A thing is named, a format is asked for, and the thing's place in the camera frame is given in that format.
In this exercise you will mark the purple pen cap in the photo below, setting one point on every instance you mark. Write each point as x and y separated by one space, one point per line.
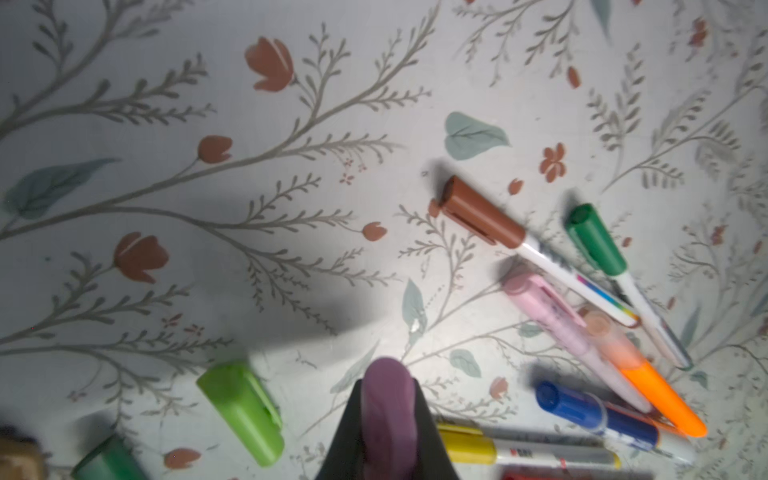
388 422

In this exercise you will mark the blue capped marker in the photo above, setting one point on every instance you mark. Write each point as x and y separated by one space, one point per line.
613 422

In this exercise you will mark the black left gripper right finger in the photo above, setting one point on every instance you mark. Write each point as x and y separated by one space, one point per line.
432 460

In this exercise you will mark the brown pen cap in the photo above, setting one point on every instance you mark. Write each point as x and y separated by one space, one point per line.
21 458

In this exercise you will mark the light green pen cap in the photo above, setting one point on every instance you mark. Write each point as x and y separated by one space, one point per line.
247 409

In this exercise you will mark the yellow capped marker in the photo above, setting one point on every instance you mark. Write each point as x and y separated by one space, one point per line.
467 445

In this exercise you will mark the dark green pen cap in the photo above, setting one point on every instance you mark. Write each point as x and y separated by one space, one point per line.
110 460

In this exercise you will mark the red capped marker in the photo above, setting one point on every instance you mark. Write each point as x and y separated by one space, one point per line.
518 475

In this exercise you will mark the orange highlighter pen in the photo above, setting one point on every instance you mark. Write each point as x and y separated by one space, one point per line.
616 347

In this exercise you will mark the pink highlighter pen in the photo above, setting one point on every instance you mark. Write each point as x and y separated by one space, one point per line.
537 299

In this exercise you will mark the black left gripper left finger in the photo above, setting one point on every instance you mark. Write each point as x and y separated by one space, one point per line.
345 456

